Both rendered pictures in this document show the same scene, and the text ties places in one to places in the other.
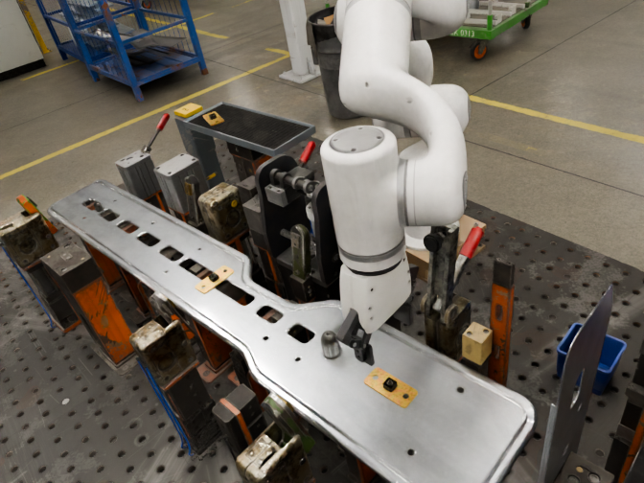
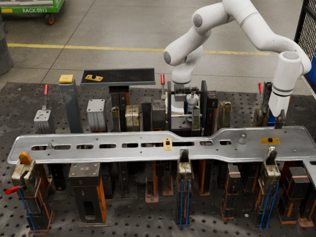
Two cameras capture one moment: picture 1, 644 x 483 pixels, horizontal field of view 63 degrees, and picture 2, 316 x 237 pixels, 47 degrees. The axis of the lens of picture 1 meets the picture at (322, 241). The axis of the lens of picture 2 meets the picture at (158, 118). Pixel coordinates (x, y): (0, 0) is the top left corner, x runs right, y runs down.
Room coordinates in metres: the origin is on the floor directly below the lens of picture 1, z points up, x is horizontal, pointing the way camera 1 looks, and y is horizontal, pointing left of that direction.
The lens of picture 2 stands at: (0.14, 1.21, 2.10)
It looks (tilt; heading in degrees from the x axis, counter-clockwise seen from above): 38 degrees down; 309
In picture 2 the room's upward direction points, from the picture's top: 1 degrees counter-clockwise
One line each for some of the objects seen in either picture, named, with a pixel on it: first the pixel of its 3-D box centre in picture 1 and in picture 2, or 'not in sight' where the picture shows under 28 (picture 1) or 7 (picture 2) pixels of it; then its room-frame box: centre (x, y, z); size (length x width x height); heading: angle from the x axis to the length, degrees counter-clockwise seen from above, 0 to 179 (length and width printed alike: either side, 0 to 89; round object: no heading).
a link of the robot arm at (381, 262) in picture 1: (372, 243); (282, 87); (0.52, -0.06, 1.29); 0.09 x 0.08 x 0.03; 130
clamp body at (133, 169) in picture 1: (153, 208); (50, 142); (1.43, 0.49, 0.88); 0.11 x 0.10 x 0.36; 130
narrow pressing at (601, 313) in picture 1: (568, 418); not in sight; (0.31, -0.22, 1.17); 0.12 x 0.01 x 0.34; 130
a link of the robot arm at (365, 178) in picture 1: (367, 189); (288, 69); (0.51, -0.06, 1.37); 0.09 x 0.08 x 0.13; 71
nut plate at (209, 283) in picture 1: (214, 277); (167, 143); (0.87, 0.24, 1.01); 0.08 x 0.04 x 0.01; 131
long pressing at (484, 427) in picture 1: (207, 280); (163, 146); (0.88, 0.26, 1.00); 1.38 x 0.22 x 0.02; 40
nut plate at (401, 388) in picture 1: (390, 384); (270, 140); (0.52, -0.06, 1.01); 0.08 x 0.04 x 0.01; 40
